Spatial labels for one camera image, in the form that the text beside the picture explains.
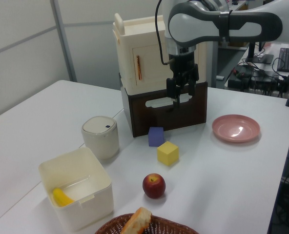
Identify brown wicker basket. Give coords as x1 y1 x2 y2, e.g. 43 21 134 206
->
94 213 200 234

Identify pink plate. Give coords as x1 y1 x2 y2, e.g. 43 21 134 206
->
211 114 261 143

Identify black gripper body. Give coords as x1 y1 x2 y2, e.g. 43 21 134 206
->
167 51 199 79

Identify red toy apple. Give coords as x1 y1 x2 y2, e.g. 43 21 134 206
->
142 173 166 199

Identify copper cabinet door handle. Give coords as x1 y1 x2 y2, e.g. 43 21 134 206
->
135 55 144 80

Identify ridged pale toy bread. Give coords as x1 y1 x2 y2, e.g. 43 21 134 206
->
120 207 153 234

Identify black keyboard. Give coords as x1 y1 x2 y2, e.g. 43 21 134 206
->
276 47 289 73

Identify yellow cube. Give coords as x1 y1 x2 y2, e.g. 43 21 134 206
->
157 140 180 167

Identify cream mini trash can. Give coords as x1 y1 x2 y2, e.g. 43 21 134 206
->
81 116 120 160

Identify yellow toy banana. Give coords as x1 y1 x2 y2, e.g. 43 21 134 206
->
52 187 76 208

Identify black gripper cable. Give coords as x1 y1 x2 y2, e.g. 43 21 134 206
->
155 0 172 66

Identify purple cube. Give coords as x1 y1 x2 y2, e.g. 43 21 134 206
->
148 126 165 148

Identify cream toy cabinet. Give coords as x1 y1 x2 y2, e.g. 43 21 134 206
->
112 13 207 95

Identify cream plastic open box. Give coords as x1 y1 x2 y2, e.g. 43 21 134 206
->
38 146 114 232

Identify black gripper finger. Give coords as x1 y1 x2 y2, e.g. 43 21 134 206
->
166 77 181 109
188 63 200 96

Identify white drawer handle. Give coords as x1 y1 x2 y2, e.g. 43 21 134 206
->
145 95 193 108

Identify white and brown appliance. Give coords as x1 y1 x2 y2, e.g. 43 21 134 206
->
121 81 208 138

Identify grey metal partition post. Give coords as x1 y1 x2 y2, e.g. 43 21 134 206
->
52 0 78 82

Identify black monitor stand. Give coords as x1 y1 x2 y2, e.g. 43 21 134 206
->
245 40 275 65

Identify black electronics box with cables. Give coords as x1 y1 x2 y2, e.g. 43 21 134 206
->
227 65 289 96

